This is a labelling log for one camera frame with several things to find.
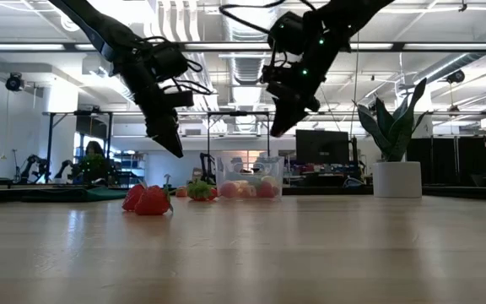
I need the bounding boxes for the black right frame rail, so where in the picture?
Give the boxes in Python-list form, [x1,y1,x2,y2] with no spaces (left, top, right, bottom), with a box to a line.
[420,185,486,202]

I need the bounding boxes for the black ceiling camera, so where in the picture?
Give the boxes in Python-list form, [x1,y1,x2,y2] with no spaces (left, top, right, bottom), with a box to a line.
[5,72,25,93]
[445,69,467,84]

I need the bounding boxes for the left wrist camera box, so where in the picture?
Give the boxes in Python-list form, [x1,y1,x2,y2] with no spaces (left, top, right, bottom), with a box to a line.
[148,41,190,81]

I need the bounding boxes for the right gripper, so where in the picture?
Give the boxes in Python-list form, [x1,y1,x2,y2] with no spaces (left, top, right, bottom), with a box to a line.
[260,62,324,138]

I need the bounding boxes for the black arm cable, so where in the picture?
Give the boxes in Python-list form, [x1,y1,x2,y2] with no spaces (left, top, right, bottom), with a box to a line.
[219,0,289,35]
[158,35,213,96]

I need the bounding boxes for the green leafy vegetable toy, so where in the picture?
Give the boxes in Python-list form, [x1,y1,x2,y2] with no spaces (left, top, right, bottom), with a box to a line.
[186,179,213,203]

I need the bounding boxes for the green folded cloth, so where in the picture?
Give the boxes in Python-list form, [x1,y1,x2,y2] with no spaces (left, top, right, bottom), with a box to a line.
[21,185,128,204]

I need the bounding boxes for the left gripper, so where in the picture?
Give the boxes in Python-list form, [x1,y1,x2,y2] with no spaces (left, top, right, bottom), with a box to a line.
[118,54,194,159]

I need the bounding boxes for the black computer monitor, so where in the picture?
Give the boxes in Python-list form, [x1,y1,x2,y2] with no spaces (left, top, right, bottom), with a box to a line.
[295,129,350,166]

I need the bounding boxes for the person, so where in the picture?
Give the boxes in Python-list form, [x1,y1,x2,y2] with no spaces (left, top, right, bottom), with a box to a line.
[83,140,108,182]

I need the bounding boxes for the black partition panels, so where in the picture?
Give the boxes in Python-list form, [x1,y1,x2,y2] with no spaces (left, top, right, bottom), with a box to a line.
[406,135,486,187]

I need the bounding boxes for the white plant pot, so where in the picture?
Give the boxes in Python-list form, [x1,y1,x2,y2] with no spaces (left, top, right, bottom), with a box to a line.
[372,161,423,198]

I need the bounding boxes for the clear plastic tupperware container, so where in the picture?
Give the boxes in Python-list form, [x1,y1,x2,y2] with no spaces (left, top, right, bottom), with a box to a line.
[215,155,285,199]

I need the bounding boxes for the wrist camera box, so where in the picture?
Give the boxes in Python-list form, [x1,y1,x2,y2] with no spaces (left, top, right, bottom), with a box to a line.
[148,41,190,81]
[267,11,305,56]

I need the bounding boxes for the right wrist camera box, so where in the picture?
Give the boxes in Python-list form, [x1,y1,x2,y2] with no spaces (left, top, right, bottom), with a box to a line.
[267,11,305,56]

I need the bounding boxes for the silver ceiling duct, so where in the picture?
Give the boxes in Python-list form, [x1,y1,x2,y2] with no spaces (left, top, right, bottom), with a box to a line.
[221,0,280,132]

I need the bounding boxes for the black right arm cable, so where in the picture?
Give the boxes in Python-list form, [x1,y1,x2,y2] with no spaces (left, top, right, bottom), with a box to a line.
[219,0,289,35]

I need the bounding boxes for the black metal frame stand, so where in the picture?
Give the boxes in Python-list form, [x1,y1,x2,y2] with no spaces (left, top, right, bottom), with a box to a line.
[42,110,113,185]
[206,111,272,170]

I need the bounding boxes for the black frame cross rail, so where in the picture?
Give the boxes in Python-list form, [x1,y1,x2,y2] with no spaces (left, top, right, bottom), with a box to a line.
[283,185,375,197]

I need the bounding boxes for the green snake plant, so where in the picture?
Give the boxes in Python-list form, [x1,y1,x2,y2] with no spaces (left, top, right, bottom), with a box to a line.
[352,77,429,164]

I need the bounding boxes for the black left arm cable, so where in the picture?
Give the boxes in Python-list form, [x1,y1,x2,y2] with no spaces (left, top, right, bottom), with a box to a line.
[158,35,213,96]

